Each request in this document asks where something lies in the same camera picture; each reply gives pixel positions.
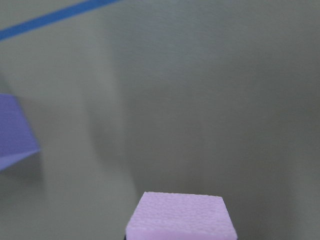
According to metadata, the light pink foam block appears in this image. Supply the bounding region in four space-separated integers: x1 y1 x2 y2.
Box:
125 191 238 240

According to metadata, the purple foam block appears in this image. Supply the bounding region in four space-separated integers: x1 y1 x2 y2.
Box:
0 93 40 170

